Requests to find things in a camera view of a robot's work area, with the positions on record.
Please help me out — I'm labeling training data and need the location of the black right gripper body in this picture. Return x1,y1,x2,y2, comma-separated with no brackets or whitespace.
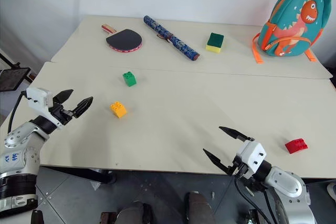
227,155,250,180

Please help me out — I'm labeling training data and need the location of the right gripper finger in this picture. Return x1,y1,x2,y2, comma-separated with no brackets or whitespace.
218,126,255,143
202,148,234,176

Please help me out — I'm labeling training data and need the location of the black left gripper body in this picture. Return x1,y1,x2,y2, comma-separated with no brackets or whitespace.
48,98,76,125

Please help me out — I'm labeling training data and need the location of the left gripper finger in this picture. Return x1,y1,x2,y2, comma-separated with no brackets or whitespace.
71,96,94,119
52,89,74,105

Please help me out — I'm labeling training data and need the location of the orange toy brick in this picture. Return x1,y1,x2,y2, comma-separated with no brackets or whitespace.
109,101,128,119

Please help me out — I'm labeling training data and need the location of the green toy brick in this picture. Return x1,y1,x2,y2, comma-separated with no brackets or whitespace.
122,71,138,88

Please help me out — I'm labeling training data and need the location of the black flat screen panel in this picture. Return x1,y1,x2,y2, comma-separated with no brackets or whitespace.
0,67,32,92

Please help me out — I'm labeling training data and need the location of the red toy brick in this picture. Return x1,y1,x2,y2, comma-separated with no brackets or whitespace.
285,137,309,154

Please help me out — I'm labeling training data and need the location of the black metal stand bar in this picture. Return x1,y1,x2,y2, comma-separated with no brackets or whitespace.
0,48,22,69

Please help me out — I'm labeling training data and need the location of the black table leg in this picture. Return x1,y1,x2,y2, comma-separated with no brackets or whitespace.
90,168,117,185

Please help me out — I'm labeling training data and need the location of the black table tennis paddle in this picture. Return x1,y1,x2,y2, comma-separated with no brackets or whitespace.
101,24,144,53

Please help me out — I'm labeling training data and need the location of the green and yellow sponge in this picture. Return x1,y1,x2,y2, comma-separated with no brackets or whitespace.
205,32,225,55

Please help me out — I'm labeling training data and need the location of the blue patterned rolled scroll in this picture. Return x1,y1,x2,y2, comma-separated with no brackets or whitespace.
143,15,201,62

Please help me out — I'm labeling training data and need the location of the teal dinosaur backpack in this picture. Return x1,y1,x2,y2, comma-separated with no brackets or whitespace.
252,0,332,64

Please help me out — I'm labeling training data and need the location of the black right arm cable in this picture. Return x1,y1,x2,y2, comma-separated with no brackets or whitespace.
234,174,275,224

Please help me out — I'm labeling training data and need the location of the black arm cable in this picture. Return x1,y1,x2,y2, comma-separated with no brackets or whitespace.
7,90,28,134
234,174,275,224

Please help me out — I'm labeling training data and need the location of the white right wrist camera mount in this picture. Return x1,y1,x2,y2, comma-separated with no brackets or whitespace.
235,140,267,175

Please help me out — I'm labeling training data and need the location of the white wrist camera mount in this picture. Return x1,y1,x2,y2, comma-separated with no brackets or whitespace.
235,140,267,175
26,87,64,130

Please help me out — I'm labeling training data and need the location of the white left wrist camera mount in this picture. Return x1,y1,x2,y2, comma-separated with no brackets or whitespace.
26,87,64,130

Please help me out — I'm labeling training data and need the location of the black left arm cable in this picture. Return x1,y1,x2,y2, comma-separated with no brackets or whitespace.
7,90,28,134

